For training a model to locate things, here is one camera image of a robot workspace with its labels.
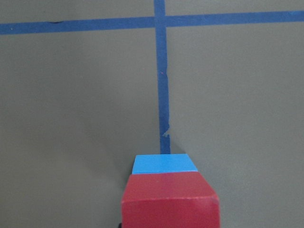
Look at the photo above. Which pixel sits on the red cube block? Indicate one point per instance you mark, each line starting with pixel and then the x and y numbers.
pixel 170 200

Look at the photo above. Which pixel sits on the blue cube block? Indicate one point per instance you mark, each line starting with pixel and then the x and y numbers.
pixel 162 163

